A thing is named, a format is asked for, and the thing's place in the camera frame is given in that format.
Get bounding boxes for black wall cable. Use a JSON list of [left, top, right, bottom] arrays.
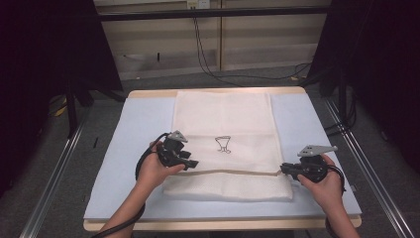
[[192, 16, 313, 88]]

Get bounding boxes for wooden table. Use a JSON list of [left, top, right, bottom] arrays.
[[82, 86, 363, 232]]

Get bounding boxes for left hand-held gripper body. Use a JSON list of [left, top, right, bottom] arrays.
[[157, 129, 190, 169]]

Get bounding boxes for metal floor rail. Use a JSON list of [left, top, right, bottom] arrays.
[[19, 108, 91, 238], [324, 98, 416, 238]]

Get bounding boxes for white mesh laundry bag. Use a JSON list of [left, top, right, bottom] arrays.
[[162, 90, 294, 203]]

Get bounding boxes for light blue table mat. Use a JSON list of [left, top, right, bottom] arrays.
[[83, 92, 363, 222]]

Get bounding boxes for person's right hand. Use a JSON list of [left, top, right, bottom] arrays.
[[296, 154, 345, 210]]

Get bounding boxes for black floor cables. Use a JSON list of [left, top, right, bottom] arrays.
[[324, 88, 359, 137]]

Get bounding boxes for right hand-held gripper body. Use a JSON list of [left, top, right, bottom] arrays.
[[292, 144, 340, 183]]

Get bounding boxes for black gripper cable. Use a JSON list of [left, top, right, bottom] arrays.
[[324, 164, 348, 238], [90, 132, 170, 238]]

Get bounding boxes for person's left hand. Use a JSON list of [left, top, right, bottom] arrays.
[[135, 140, 186, 191]]

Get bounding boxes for black stand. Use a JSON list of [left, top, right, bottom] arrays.
[[64, 82, 87, 139]]

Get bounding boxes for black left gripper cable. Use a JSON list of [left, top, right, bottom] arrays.
[[90, 132, 170, 238]]

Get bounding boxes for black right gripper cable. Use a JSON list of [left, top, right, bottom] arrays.
[[324, 164, 348, 238]]

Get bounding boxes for black curtain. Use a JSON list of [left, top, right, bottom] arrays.
[[0, 0, 124, 196], [309, 0, 420, 174]]

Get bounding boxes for black horizontal bar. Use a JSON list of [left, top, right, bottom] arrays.
[[98, 5, 332, 23]]

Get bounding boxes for white wall socket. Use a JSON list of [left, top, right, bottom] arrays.
[[186, 0, 212, 10]]

